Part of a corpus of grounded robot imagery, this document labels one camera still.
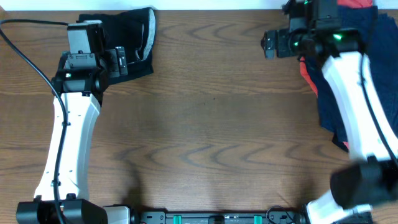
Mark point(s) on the orange red garment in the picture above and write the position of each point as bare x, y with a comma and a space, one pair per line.
353, 14

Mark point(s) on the black garment under pile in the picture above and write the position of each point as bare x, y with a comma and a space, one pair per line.
341, 144

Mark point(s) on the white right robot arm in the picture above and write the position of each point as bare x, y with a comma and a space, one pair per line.
371, 179

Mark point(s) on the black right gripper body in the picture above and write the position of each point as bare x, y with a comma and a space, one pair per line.
290, 45

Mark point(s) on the black shorts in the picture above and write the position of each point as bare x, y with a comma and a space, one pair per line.
134, 31

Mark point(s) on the navy blue shorts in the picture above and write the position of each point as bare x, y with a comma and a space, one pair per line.
381, 37

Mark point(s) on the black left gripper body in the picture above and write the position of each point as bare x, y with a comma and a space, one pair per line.
111, 65

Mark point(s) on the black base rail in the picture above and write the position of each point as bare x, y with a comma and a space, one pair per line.
273, 216

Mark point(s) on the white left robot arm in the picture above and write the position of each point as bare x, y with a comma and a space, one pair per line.
83, 74

